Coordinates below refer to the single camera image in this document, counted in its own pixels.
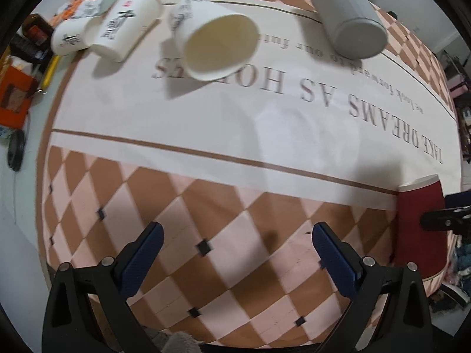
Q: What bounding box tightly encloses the red ribbed paper cup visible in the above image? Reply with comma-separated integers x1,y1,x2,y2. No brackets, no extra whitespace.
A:
393,174,448,296

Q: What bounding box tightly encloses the small white printed paper cup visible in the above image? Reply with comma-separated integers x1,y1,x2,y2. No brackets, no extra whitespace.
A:
50,16,102,56

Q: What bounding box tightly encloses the white paper cup lying open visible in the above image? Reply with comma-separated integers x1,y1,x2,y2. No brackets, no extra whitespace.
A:
169,0,259,82

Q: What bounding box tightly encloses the tall white printed paper cup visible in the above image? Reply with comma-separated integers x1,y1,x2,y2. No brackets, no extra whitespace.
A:
90,0,164,62

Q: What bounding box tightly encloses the grey plastic mug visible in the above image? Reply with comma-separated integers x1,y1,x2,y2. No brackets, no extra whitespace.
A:
311,0,388,60

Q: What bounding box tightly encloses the checkered printed tablecloth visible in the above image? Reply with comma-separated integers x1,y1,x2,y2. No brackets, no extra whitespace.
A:
37,0,461,348

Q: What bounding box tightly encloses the orange box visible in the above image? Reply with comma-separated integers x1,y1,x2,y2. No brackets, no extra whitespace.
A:
0,66,38,129

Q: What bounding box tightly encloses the yellow utility knife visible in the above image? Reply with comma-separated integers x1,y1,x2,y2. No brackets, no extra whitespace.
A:
37,55,61,92

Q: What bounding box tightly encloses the dark glass bottle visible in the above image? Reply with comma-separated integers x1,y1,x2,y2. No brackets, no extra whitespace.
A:
21,14,54,54

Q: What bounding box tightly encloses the crumpled white orange wrapper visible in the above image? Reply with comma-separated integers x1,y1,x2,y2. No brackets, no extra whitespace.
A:
49,0,103,27

